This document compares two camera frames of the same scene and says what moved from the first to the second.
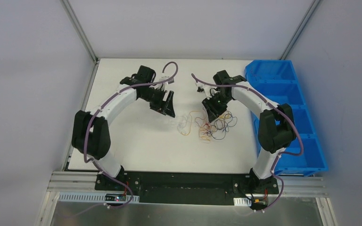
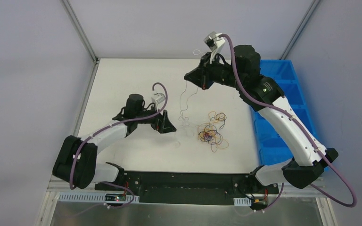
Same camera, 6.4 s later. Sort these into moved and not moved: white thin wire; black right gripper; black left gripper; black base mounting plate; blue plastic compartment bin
Moved: black right gripper; white thin wire; black left gripper
Not moved: black base mounting plate; blue plastic compartment bin
